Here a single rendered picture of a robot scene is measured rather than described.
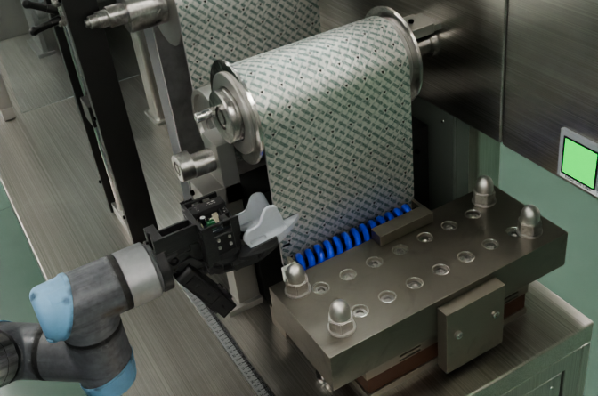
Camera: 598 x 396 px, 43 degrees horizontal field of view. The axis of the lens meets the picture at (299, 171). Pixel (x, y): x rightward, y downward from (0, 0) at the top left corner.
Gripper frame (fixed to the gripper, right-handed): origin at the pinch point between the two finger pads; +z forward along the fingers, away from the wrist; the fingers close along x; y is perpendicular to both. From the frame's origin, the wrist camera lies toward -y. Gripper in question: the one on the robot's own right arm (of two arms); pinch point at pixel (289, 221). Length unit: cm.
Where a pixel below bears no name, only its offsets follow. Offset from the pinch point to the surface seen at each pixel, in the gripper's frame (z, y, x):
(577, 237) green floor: 135, -109, 62
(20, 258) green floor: -34, -109, 177
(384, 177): 16.3, 0.5, -0.2
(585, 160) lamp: 29.4, 10.3, -24.9
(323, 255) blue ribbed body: 2.9, -5.5, -3.5
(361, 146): 12.7, 7.4, -0.3
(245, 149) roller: -3.4, 11.8, 3.3
